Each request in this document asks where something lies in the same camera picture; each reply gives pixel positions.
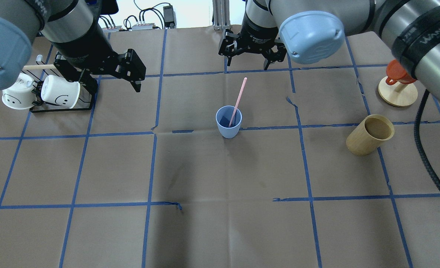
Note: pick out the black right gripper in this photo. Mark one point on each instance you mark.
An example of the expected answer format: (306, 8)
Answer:
(256, 32)

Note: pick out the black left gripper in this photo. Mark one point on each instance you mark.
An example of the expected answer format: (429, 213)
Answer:
(81, 48)

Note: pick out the pink chopstick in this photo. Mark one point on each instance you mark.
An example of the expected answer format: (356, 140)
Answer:
(238, 101)

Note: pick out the light blue plastic cup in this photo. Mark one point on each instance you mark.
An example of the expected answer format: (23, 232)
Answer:
(229, 120)

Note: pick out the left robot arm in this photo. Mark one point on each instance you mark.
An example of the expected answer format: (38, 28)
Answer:
(72, 27)

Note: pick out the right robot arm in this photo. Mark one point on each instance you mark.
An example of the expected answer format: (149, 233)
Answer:
(311, 30)

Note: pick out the white smiley face cup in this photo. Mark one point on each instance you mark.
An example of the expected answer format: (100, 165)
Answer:
(57, 91)

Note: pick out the bamboo wooden cup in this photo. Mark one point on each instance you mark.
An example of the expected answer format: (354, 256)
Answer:
(370, 134)

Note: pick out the red orange cup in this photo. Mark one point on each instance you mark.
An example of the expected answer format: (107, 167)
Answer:
(396, 73)

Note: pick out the grey usb hub box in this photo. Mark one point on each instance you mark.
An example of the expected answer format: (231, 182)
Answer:
(140, 27)

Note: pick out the black power adapter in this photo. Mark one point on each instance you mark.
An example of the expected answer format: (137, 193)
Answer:
(169, 17)

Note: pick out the wooden rack dowel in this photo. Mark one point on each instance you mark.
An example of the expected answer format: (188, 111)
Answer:
(39, 67)

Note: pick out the wooden mug tree stand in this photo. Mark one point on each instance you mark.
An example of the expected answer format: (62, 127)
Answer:
(398, 94)

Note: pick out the aluminium frame post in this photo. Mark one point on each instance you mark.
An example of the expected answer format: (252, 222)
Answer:
(221, 15)

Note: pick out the black wire cup rack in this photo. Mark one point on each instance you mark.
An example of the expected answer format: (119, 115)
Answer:
(88, 86)

